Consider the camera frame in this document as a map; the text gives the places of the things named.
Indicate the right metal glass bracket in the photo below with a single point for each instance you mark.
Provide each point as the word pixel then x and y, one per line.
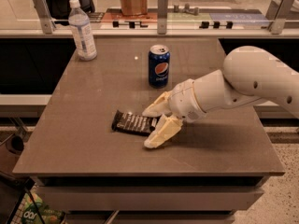
pixel 279 20

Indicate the black rxbar chocolate wrapper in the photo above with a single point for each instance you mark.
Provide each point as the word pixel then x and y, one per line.
pixel 133 124

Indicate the left metal glass bracket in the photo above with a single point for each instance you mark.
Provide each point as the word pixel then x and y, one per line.
pixel 44 16

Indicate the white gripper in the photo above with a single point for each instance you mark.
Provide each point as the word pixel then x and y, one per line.
pixel 184 101

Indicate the clear blue plastic water bottle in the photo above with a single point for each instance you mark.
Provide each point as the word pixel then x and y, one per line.
pixel 82 31

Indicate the blue pepsi soda can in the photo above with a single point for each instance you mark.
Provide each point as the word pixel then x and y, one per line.
pixel 159 62

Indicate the grey table drawer front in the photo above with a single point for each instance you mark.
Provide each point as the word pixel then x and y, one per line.
pixel 150 198

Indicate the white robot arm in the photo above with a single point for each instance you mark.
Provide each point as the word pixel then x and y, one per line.
pixel 250 76

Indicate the metal glass bracket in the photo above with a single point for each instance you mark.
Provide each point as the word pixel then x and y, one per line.
pixel 279 20
pixel 44 16
pixel 162 17

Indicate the green snack bag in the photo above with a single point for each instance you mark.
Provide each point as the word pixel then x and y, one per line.
pixel 35 211

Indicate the middle metal glass bracket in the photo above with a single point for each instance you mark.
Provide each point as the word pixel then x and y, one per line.
pixel 162 17

